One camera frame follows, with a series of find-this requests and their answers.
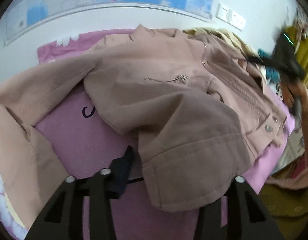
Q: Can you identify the dusty pink jacket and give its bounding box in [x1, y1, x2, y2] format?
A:
[0, 25, 287, 227]

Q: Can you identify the person's right hand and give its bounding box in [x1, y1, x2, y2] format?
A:
[281, 82, 308, 162]

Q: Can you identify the cream beige garment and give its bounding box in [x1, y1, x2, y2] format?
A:
[183, 27, 258, 56]

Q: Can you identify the mustard yellow garment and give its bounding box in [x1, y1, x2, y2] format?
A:
[259, 26, 308, 239]

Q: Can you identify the teal perforated basket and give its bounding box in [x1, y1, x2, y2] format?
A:
[257, 49, 280, 83]

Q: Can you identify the white wall socket panel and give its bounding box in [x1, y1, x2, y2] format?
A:
[216, 3, 246, 30]

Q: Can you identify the pink bed sheet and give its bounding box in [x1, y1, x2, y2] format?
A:
[0, 29, 296, 240]

